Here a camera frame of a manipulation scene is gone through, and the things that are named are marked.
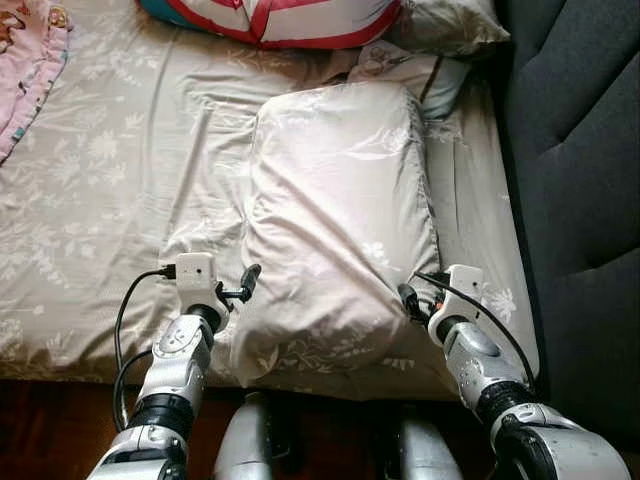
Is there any beige floral pillow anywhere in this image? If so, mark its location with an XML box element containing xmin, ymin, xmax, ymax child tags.
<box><xmin>388</xmin><ymin>0</ymin><xmax>511</xmax><ymax>58</ymax></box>

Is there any large pale floral pillow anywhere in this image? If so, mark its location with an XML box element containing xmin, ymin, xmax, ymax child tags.
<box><xmin>228</xmin><ymin>80</ymin><xmax>443</xmax><ymax>389</ymax></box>

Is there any pink cartoon bear blanket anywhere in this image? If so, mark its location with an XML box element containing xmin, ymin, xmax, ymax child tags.
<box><xmin>0</xmin><ymin>0</ymin><xmax>73</xmax><ymax>166</ymax></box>

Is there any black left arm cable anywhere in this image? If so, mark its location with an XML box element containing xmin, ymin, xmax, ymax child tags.
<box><xmin>112</xmin><ymin>263</ymin><xmax>179</xmax><ymax>431</ymax></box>

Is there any silver robot right leg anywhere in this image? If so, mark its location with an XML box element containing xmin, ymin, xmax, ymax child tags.
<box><xmin>385</xmin><ymin>400</ymin><xmax>463</xmax><ymax>480</ymax></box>

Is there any red white blue bolster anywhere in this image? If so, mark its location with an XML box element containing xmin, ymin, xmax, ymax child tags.
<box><xmin>137</xmin><ymin>0</ymin><xmax>403</xmax><ymax>51</ymax></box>

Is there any silver robot left leg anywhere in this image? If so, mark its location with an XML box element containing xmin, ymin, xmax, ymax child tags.
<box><xmin>213</xmin><ymin>392</ymin><xmax>291</xmax><ymax>480</ymax></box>

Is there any grey floral bed sheet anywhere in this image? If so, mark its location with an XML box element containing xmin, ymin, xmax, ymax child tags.
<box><xmin>0</xmin><ymin>0</ymin><xmax>541</xmax><ymax>401</ymax></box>

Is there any small white cartoon pillow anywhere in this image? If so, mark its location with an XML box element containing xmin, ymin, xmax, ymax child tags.
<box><xmin>348</xmin><ymin>40</ymin><xmax>473</xmax><ymax>121</ymax></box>

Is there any dark grey upholstered headboard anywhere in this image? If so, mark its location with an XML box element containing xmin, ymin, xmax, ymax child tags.
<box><xmin>495</xmin><ymin>0</ymin><xmax>640</xmax><ymax>451</ymax></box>

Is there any silver robot leg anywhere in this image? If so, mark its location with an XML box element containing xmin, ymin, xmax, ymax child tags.
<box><xmin>213</xmin><ymin>392</ymin><xmax>291</xmax><ymax>480</ymax></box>
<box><xmin>385</xmin><ymin>400</ymin><xmax>463</xmax><ymax>480</ymax></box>

